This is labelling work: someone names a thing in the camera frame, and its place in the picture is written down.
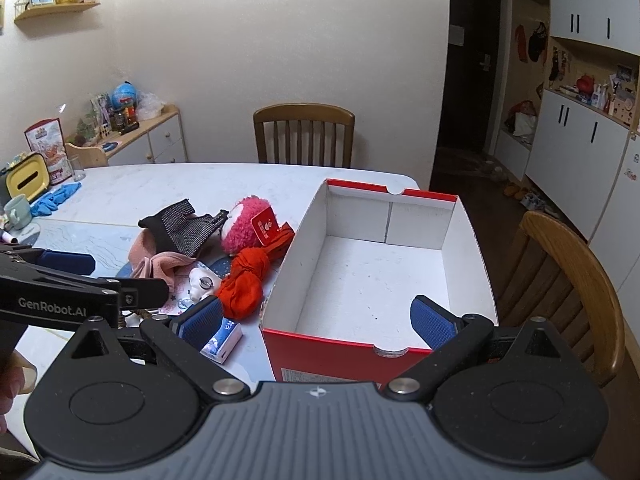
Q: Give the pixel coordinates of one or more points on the blue globe toy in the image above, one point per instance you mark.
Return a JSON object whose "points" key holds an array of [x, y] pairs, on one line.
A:
{"points": [[125, 95]]}

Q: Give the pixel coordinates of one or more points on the wooden wall shelf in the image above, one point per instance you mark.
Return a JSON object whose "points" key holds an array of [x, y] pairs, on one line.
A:
{"points": [[55, 11]]}

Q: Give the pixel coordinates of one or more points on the blue tissue packet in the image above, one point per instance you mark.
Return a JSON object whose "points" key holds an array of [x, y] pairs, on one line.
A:
{"points": [[225, 340]]}

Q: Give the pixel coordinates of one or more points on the red bag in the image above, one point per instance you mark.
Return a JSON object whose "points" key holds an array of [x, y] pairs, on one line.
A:
{"points": [[522, 117]]}

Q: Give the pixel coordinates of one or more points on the red printed box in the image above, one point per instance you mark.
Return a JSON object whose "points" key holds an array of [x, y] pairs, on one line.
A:
{"points": [[47, 150]]}

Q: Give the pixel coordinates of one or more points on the dark small bottles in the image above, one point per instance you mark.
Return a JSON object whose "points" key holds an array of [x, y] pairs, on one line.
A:
{"points": [[124, 120]]}

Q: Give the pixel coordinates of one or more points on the printed table mat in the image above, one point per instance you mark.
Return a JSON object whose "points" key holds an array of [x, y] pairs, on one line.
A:
{"points": [[90, 240]]}

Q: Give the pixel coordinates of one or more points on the dark wooden slatted chair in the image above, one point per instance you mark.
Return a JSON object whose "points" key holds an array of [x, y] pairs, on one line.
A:
{"points": [[300, 115]]}

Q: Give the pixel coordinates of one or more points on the pink cloth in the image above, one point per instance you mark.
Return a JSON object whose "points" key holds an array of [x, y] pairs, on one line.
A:
{"points": [[150, 260]]}

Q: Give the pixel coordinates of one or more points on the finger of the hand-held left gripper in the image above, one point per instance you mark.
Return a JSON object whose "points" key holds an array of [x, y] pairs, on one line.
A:
{"points": [[65, 264], [142, 292]]}

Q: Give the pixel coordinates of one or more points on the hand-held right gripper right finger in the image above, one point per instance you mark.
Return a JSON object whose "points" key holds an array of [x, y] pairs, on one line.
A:
{"points": [[432, 325]]}

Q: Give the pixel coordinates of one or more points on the green mug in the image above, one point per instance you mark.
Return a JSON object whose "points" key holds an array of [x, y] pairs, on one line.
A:
{"points": [[17, 212]]}

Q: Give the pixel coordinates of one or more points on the black mesh cloth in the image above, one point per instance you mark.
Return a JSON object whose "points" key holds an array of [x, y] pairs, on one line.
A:
{"points": [[180, 230]]}

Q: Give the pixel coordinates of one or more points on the hanging hats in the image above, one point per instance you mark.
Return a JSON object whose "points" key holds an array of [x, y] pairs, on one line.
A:
{"points": [[537, 40]]}

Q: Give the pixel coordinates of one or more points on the white cabinet unit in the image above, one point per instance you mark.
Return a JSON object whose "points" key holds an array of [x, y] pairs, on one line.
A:
{"points": [[565, 150]]}

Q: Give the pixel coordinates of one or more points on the clear glass cup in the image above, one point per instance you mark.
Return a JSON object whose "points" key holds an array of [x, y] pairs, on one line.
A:
{"points": [[78, 170]]}

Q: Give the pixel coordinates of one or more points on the red cloth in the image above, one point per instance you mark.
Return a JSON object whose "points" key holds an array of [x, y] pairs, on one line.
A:
{"points": [[242, 285]]}

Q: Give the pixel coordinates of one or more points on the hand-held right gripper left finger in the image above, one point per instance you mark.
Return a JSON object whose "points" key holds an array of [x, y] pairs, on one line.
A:
{"points": [[200, 320]]}

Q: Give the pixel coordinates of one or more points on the white cartoon printed cloth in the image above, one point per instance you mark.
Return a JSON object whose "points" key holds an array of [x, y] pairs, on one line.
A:
{"points": [[175, 305]]}

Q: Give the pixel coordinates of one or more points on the pink plush toy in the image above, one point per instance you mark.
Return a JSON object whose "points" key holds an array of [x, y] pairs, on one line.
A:
{"points": [[240, 230]]}

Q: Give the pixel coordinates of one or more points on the clear plastic bag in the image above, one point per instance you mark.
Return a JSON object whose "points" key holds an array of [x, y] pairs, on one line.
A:
{"points": [[150, 106]]}

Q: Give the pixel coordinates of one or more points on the blue gloves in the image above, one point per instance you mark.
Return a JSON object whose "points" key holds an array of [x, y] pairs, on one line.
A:
{"points": [[55, 199]]}

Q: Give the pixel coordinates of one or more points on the person's left hand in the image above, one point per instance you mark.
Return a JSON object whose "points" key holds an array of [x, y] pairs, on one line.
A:
{"points": [[15, 382]]}

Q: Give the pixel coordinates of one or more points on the light wooden curved chair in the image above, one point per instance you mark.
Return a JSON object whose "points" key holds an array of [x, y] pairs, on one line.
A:
{"points": [[590, 270]]}

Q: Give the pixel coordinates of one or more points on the brown slippers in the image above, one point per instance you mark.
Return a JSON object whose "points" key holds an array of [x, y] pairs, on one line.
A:
{"points": [[515, 191]]}

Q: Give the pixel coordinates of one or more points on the yellow tissue box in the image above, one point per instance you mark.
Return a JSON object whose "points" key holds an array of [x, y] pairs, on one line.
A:
{"points": [[25, 177]]}

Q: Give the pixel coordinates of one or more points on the white side cabinet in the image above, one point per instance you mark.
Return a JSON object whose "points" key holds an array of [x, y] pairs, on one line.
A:
{"points": [[160, 140]]}

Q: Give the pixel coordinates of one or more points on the red and white cardboard box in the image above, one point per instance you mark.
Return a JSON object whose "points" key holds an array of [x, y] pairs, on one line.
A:
{"points": [[370, 285]]}

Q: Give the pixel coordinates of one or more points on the dark door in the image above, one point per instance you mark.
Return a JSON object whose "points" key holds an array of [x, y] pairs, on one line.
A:
{"points": [[470, 60]]}

